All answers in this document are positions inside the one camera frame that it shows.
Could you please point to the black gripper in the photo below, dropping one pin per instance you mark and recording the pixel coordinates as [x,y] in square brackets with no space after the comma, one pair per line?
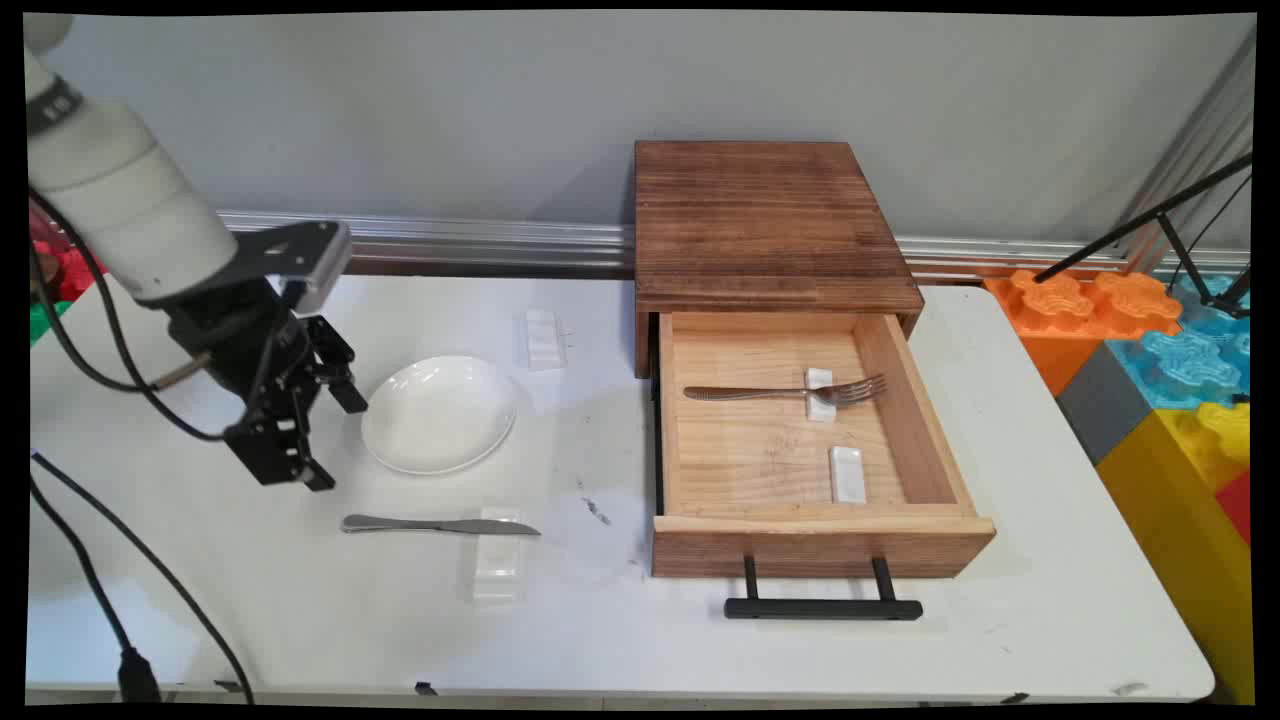
[240,345]

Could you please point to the silver table knife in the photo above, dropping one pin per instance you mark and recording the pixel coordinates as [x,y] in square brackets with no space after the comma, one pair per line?
[430,524]

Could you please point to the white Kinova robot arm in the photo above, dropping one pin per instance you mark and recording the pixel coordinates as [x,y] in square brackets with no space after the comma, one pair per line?
[130,200]

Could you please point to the white round plate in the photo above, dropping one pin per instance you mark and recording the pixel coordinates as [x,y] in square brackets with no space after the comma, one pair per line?
[438,414]

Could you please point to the clear plastic cutlery rest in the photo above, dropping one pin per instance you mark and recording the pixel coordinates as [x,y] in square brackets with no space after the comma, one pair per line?
[497,565]

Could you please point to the white ceramic cutlery rest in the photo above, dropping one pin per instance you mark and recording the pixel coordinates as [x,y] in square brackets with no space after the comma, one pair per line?
[545,338]
[820,405]
[847,474]

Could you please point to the red toy block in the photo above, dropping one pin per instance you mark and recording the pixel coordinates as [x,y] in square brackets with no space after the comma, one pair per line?
[72,270]

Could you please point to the green toy block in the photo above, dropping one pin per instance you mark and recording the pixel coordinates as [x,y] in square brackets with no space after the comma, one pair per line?
[45,320]

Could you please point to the silver fork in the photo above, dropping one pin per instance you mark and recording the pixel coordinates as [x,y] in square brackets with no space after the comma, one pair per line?
[760,393]

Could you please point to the light wooden drawer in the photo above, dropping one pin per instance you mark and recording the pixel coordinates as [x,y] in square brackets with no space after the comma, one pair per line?
[780,450]

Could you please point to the dark wooden cabinet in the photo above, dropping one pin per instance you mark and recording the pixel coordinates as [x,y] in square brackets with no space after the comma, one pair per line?
[765,225]

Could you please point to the orange foam block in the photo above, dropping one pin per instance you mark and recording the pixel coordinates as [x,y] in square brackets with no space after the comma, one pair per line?
[1080,310]

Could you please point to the grey foam block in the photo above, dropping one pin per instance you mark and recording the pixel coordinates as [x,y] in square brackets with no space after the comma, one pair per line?
[1105,405]

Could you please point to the black tripod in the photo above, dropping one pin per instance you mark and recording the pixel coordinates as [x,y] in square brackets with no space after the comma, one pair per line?
[1170,225]

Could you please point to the blue foam block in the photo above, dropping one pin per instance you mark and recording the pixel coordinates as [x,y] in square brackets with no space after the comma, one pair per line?
[1190,360]

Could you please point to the small red foam block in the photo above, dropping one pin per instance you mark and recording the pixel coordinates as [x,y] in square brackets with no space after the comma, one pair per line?
[1236,505]

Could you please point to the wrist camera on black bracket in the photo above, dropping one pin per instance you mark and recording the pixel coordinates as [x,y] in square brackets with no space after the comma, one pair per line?
[300,255]

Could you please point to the aluminium rail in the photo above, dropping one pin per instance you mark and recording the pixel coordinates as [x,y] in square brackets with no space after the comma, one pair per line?
[480,240]

